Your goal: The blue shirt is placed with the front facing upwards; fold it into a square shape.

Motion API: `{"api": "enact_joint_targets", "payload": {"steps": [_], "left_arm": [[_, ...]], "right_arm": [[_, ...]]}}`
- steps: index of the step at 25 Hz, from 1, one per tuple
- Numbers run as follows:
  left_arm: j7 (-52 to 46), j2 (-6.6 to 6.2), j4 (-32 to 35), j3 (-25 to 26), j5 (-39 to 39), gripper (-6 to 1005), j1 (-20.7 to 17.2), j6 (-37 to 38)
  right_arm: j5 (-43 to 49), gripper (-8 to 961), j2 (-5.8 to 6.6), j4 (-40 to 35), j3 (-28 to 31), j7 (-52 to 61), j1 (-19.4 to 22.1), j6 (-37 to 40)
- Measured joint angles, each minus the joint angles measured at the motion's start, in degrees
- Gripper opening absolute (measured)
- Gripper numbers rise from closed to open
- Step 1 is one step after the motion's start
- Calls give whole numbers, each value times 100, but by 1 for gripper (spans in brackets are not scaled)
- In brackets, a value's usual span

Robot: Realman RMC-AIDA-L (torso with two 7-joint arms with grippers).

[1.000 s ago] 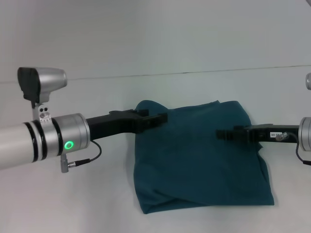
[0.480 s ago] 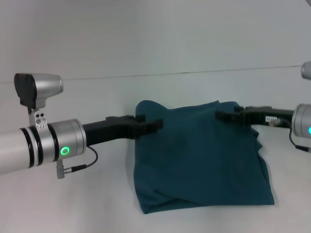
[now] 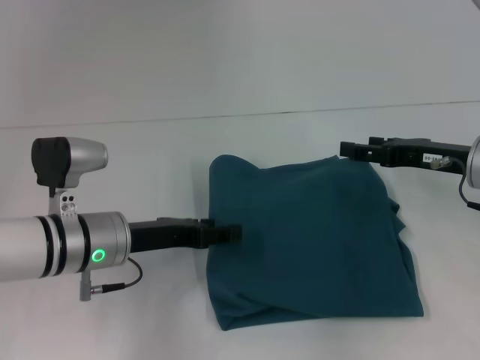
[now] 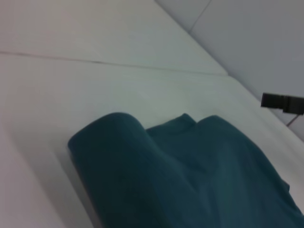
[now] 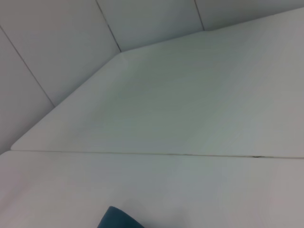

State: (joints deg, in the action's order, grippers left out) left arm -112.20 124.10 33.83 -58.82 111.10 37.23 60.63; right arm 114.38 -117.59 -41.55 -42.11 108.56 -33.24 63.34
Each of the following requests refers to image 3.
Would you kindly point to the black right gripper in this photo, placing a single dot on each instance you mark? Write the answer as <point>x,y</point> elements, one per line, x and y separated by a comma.
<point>427,157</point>

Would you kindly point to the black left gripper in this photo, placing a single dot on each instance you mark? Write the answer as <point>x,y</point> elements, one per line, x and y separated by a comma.
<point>165,236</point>

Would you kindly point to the teal t-shirt with FREE! print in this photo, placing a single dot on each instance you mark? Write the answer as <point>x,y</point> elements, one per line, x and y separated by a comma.
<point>307,240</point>

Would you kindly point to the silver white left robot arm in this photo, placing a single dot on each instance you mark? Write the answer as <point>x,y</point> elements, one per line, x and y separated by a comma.
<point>63,243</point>

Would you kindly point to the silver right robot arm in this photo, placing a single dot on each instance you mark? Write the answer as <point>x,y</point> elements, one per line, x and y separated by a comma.
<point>474,161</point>

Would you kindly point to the silver left camera mount bracket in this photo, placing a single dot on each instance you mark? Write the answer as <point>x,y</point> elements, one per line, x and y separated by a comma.
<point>66,202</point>

